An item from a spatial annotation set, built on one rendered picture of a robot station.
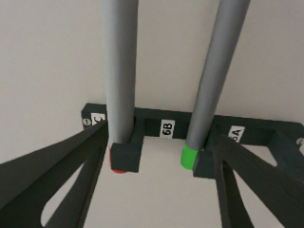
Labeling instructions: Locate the beige wall panel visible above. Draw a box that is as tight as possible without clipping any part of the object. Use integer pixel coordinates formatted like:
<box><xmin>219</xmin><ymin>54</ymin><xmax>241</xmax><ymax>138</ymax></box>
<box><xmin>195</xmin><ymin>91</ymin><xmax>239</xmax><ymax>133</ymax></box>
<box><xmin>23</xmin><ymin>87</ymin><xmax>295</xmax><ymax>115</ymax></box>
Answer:
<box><xmin>0</xmin><ymin>0</ymin><xmax>304</xmax><ymax>228</ymax></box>

